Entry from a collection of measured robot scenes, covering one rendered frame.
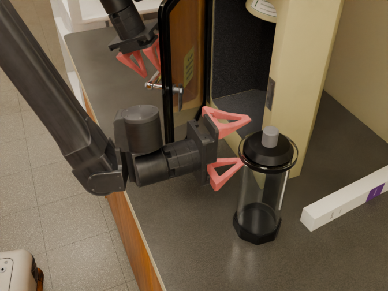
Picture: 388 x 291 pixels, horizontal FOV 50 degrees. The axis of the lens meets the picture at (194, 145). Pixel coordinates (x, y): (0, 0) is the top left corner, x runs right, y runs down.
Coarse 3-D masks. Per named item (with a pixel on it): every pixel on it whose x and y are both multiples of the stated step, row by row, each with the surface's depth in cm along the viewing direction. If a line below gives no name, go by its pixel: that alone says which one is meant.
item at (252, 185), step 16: (240, 144) 76; (240, 176) 80; (256, 176) 75; (272, 176) 74; (288, 176) 77; (240, 192) 81; (256, 192) 77; (272, 192) 77; (240, 208) 84; (256, 208) 80; (272, 208) 80; (240, 224) 86; (256, 224) 83; (272, 224) 84
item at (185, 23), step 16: (192, 0) 85; (160, 16) 70; (176, 16) 77; (192, 16) 87; (160, 32) 72; (176, 32) 79; (192, 32) 90; (160, 48) 74; (176, 48) 81; (192, 48) 92; (176, 64) 83; (192, 64) 95; (176, 80) 85; (192, 80) 98; (176, 96) 87; (192, 96) 101; (176, 112) 89; (192, 112) 104; (176, 128) 92
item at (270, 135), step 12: (264, 132) 72; (276, 132) 72; (252, 144) 74; (264, 144) 74; (276, 144) 74; (288, 144) 74; (252, 156) 73; (264, 156) 72; (276, 156) 72; (288, 156) 73
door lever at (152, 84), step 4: (156, 72) 88; (152, 76) 87; (156, 76) 87; (160, 76) 88; (152, 80) 85; (156, 80) 86; (160, 80) 88; (148, 84) 84; (152, 84) 84; (156, 84) 84; (160, 84) 84; (148, 88) 85; (152, 88) 85; (156, 88) 84; (160, 88) 84
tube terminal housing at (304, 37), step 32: (288, 0) 69; (320, 0) 71; (288, 32) 73; (320, 32) 76; (288, 64) 78; (320, 64) 81; (224, 96) 115; (288, 96) 83; (320, 96) 105; (288, 128) 89
